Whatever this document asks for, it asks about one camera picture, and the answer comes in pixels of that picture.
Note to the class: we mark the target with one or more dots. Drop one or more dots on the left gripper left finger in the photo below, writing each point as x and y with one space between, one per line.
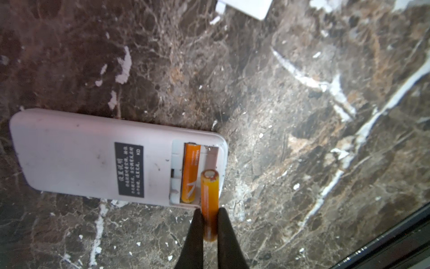
191 256

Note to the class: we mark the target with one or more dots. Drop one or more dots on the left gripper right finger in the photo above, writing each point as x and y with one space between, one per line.
229 252

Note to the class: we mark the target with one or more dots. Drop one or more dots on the orange AA battery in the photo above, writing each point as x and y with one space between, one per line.
190 172
209 185

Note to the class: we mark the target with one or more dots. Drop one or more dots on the white red remote control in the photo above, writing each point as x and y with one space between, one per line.
99 157

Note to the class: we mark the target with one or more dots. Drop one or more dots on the white battery cover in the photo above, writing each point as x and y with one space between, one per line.
257 9

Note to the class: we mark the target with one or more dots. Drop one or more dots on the black front mounting rail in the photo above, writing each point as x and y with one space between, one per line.
405 246

